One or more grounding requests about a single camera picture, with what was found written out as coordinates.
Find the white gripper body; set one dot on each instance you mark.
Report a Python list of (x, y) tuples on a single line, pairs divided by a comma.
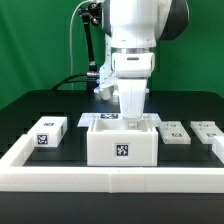
[(132, 71)]

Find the white cabinet body box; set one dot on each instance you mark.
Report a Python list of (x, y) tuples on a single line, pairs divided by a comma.
[(111, 143)]

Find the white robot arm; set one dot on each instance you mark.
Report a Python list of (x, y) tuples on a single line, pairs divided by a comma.
[(132, 28)]

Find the white cabinet top block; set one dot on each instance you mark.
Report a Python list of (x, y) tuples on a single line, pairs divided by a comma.
[(48, 131)]

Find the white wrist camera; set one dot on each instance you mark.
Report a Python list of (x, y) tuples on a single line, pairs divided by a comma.
[(106, 89)]

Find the white U-shaped fence frame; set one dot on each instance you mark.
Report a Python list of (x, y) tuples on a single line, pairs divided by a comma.
[(16, 176)]

